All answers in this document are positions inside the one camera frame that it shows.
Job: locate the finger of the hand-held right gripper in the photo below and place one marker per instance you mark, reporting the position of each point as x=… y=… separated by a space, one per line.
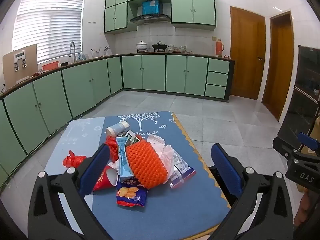
x=308 y=141
x=285 y=146

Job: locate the person's right hand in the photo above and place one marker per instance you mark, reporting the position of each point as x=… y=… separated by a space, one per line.
x=302 y=205

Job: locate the light blue printed mat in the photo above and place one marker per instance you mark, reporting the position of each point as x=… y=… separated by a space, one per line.
x=75 y=135

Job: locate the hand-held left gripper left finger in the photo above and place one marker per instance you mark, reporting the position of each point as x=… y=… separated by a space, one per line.
x=95 y=170

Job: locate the green and silver packet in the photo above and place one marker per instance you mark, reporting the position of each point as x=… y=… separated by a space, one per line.
x=131 y=137

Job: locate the grey-blue paper cup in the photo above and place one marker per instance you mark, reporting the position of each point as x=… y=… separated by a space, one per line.
x=118 y=128

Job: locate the blue chip bag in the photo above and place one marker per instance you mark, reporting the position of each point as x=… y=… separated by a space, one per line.
x=131 y=195

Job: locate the blue and white wrapper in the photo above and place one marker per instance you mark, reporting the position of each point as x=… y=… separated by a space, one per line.
x=183 y=166

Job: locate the wooden door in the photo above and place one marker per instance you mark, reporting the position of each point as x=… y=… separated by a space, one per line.
x=277 y=67
x=246 y=55

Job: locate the white window blind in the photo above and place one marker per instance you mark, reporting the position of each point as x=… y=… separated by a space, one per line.
x=47 y=25

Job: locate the red plastic bag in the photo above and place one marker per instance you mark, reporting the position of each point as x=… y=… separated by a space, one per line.
x=72 y=161

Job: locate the black range hood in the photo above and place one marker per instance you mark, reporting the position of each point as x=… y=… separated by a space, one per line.
x=150 y=18

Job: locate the light blue sachet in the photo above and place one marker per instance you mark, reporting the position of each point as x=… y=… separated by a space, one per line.
x=123 y=160

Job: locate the cardboard box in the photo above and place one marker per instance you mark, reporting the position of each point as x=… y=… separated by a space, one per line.
x=10 y=75

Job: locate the black wok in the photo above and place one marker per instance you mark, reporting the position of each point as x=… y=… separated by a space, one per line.
x=160 y=46

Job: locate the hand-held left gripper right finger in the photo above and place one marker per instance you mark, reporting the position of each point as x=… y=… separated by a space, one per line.
x=226 y=171

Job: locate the blue box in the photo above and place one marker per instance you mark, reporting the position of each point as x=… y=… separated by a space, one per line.
x=151 y=7

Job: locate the red thermos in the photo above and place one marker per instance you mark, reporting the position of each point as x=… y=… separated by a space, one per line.
x=219 y=48

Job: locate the green wall cabinets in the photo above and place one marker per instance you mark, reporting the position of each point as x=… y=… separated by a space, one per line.
x=192 y=7

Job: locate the metal faucet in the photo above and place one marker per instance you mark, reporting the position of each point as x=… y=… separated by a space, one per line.
x=72 y=50

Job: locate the glass jar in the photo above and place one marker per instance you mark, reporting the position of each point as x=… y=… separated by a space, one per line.
x=171 y=48
x=182 y=49

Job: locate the utensil holder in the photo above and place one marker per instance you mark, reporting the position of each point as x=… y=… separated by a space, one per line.
x=95 y=54

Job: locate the white cooking pot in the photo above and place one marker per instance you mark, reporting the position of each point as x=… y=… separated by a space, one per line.
x=142 y=47

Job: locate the red paper cup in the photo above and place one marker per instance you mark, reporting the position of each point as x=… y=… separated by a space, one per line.
x=105 y=180

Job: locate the orange foam fruit net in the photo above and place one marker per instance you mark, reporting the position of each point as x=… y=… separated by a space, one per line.
x=147 y=165

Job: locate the red basin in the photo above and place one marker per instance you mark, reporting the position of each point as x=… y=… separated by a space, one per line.
x=50 y=66

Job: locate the black glass-door cabinet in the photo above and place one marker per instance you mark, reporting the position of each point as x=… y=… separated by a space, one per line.
x=303 y=92

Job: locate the white crumpled tissue paper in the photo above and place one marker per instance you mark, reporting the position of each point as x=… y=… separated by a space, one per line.
x=162 y=152

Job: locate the blue tree-print mat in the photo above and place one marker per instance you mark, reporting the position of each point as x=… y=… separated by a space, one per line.
x=162 y=210

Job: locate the green kitchen base cabinets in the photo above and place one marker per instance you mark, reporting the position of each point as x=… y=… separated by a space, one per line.
x=150 y=72

